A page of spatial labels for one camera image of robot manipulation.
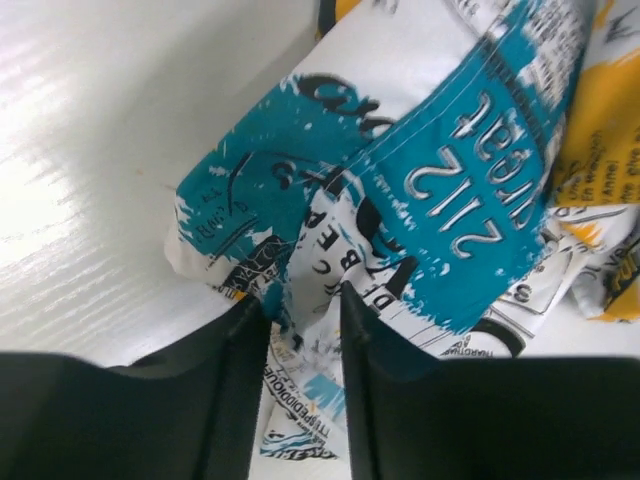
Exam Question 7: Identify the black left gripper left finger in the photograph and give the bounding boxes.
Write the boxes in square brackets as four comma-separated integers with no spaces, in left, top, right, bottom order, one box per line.
[1,297,270,479]

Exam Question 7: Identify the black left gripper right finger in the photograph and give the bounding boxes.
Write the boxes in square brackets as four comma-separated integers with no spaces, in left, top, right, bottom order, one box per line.
[340,284,639,479]

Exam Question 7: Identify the printed white teal yellow shorts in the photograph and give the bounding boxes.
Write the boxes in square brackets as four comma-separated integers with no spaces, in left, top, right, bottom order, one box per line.
[165,1,639,461]

